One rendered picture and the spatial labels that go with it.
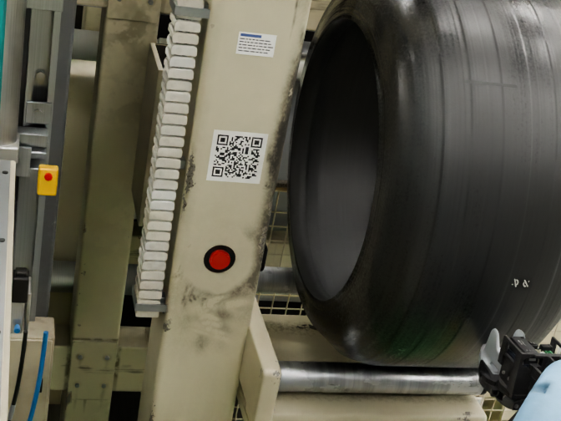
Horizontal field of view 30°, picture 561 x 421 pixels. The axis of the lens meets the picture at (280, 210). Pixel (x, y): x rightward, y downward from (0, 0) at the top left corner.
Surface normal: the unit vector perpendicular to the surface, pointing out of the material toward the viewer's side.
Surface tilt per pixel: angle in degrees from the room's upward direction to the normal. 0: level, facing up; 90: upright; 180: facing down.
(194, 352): 90
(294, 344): 0
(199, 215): 90
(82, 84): 36
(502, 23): 27
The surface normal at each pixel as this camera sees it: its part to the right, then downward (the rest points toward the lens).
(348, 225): 0.27, -0.33
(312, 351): 0.17, -0.89
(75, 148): 0.21, 0.45
